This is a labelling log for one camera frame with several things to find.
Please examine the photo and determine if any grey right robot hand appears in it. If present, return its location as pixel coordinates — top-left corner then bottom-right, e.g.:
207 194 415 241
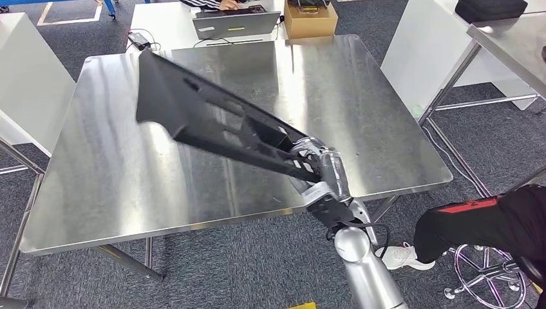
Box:
288 135 353 201

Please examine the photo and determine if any long black plastic part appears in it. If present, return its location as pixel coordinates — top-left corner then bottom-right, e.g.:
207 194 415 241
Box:
135 49 325 184

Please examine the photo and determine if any blue metal shelf rack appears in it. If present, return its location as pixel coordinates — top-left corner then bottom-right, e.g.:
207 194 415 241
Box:
0 0 151 20

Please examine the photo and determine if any stainless steel workbench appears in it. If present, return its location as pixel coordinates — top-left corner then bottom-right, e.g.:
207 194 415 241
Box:
0 137 46 176
0 33 454 299

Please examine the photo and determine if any grey laptop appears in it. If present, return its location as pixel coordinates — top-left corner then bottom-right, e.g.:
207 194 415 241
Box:
192 10 283 41

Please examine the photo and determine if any person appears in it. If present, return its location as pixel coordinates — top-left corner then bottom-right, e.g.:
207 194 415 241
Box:
179 0 241 12
374 183 546 309

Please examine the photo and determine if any black item on box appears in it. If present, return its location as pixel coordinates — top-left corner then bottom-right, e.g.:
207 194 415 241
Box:
288 0 332 8

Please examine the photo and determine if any brown cardboard box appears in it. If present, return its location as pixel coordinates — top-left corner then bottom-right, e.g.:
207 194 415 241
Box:
283 2 339 40

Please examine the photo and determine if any black power adapter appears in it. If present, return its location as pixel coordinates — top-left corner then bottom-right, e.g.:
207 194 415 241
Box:
127 31 151 50

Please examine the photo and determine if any chrome swivel stool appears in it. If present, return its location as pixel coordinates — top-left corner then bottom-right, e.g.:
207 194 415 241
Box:
443 243 546 309

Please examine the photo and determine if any black carry case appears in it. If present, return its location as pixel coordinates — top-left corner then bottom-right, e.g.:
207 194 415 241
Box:
454 0 530 25

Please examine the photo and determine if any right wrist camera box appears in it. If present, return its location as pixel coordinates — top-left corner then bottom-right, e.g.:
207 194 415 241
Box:
300 181 355 229

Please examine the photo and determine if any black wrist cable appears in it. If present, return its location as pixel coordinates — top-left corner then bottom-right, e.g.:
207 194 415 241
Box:
326 221 391 259

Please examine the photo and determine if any white floor cable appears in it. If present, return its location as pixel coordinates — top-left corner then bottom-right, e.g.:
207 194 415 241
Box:
420 124 485 195

